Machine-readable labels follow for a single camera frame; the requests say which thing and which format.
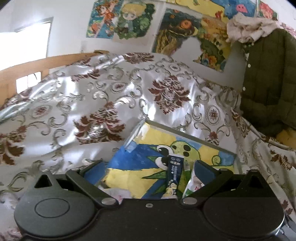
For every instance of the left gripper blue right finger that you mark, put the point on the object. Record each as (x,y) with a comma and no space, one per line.
(204,172)

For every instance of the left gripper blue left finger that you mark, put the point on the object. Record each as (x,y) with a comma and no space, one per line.
(95,172)

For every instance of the white green stick snack pack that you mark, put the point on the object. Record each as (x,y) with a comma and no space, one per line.
(193,185)

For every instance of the dark blue milk carton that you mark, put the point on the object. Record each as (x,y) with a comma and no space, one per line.
(173,175)

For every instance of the frog painting paper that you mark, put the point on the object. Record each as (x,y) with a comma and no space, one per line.
(134,176)

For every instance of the grey tray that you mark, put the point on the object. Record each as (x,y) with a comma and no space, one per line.
(158,142)

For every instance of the floral patterned bedspread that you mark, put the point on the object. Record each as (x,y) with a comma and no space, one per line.
(85,111)

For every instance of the olive puffer jacket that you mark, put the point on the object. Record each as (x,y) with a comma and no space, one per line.
(268,95)

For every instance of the window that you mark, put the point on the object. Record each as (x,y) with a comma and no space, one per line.
(25,44)

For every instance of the anime girl poster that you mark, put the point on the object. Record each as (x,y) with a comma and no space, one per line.
(103,17)

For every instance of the crumpled beige cloth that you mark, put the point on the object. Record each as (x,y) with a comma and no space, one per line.
(245,29)

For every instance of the dark swirl painting poster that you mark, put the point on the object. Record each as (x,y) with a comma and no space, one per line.
(177,27)

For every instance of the blond boy poster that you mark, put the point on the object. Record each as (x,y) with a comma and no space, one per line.
(134,21)

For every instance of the upper colourful poster row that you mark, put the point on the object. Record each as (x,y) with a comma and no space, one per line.
(227,9)

